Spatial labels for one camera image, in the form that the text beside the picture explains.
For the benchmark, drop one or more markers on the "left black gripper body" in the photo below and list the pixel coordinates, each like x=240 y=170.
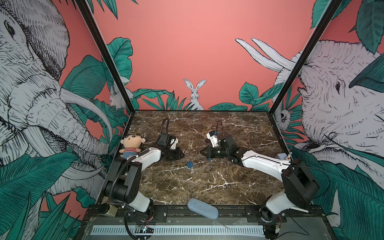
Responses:
x=173 y=154

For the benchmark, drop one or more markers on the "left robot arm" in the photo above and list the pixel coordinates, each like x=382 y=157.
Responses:
x=124 y=176

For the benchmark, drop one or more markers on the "white vented rail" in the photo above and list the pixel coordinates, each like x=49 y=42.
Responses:
x=175 y=230

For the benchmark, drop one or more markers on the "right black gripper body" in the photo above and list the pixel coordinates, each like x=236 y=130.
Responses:
x=219 y=153

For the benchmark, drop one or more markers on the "plush doll striped shirt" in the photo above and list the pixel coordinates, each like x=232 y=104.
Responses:
x=131 y=146

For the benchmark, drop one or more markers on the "masking tape roll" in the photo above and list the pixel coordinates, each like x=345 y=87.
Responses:
x=108 y=210

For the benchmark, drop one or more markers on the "black mounting rail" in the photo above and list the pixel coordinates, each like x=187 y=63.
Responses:
x=252 y=213

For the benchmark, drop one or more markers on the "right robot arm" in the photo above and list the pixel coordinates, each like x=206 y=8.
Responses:
x=300 y=185

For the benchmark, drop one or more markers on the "blue grey pouch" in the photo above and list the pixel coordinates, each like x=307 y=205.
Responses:
x=203 y=209

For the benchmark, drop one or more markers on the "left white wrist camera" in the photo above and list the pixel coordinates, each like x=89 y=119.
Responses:
x=173 y=142

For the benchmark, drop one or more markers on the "blue grey toy box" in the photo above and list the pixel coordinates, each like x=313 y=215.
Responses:
x=284 y=156

